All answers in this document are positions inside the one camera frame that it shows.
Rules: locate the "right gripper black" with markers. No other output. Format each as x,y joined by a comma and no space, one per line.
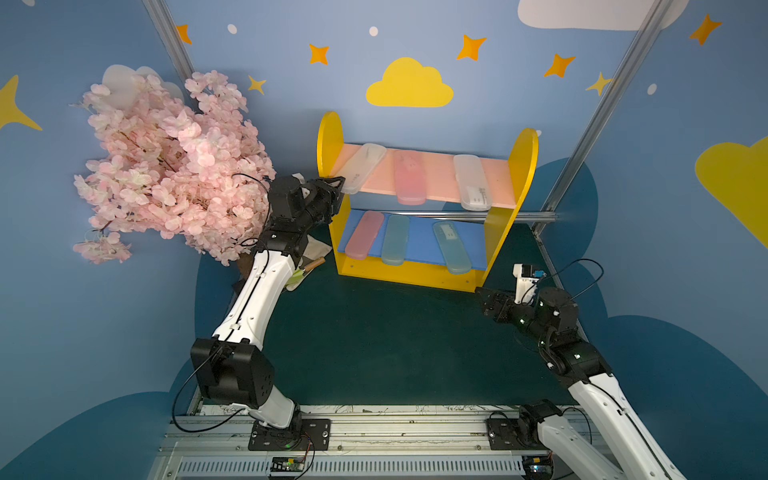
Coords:
492,303

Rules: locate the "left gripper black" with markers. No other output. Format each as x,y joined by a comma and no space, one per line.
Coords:
330,196

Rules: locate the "clear white pencil case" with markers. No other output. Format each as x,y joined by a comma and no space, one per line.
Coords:
360,166

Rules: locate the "pink pencil case shelf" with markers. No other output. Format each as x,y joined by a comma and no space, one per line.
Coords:
409,177
361,241

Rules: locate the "white pencil case with label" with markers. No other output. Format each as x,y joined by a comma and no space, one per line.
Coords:
474,191

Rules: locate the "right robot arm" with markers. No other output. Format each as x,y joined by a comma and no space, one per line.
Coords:
551,318

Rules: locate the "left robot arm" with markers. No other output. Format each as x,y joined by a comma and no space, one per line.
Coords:
230,367

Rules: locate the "teal pencil case with label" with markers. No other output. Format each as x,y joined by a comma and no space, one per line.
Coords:
451,246

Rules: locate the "green pencil case lower shelf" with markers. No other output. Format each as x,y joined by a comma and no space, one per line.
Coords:
395,241

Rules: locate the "yellow shelf unit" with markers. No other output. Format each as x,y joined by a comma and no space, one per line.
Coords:
422,218

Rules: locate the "white work glove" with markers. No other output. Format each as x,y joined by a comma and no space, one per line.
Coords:
314,250

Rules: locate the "pink blossom tree crown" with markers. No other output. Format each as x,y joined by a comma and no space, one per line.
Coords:
200,173

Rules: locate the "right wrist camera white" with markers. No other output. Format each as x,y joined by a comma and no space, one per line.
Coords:
527,278

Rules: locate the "green garden trowel wooden handle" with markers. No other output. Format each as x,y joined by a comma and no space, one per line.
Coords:
309,267

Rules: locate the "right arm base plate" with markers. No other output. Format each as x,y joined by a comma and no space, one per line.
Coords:
506,434

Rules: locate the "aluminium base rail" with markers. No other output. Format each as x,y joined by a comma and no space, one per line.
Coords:
366,441

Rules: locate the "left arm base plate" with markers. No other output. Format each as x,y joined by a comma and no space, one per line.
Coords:
312,434

